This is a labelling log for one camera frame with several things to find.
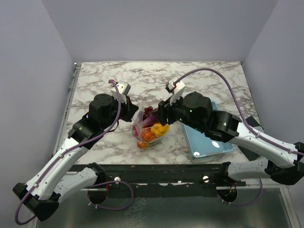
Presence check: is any green orange mango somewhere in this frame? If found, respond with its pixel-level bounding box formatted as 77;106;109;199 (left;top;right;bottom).
137;141;152;149

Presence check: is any red tomato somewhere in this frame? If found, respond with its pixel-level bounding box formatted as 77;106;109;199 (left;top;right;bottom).
132;125;141;139

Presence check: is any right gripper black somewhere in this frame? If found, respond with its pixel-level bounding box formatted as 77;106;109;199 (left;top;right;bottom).
151;91;203;133

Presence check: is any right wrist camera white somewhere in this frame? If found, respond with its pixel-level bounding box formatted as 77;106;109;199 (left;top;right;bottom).
165;76;185;106

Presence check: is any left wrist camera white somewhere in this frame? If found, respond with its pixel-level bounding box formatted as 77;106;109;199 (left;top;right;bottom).
109;79;131;105

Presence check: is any light blue plastic basket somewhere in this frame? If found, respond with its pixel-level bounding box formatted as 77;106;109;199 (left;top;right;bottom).
181;99;235;159

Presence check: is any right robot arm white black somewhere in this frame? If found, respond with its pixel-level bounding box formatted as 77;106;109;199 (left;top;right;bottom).
152;92;304;186

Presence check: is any black mounting rail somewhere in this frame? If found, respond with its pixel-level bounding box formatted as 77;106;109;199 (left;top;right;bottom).
87;162;235;198

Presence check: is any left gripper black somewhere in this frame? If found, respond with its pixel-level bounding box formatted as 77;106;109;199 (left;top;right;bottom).
102;95;139;130

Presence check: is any long purple eggplant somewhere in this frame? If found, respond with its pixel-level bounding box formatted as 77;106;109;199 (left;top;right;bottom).
142;115;158;127

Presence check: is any clear zip top bag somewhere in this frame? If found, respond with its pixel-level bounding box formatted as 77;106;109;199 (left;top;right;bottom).
132;101;170;146

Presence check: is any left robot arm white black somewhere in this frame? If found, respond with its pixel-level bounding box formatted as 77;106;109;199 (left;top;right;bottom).
13;94;139;221

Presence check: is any yellow bell pepper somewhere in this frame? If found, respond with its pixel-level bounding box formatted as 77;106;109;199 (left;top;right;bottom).
150;123;169;137

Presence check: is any small orange fruit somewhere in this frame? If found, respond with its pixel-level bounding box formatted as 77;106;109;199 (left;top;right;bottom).
141;128;155;143

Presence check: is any dark red grapes bunch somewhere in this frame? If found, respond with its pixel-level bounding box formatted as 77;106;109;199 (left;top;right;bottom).
144;106;153;117

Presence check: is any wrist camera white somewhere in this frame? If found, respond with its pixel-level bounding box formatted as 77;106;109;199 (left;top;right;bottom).
165;76;185;106
109;79;131;105

